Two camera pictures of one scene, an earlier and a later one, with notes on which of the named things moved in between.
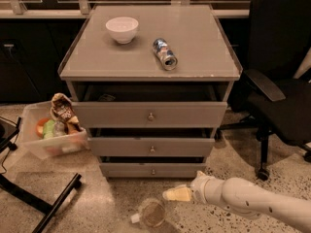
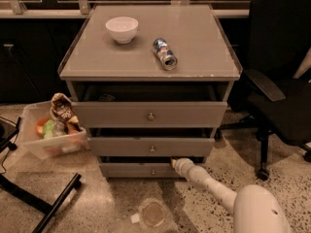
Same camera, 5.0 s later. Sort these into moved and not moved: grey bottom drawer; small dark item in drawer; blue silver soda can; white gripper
Moved: white gripper
Not moved: small dark item in drawer; grey bottom drawer; blue silver soda can
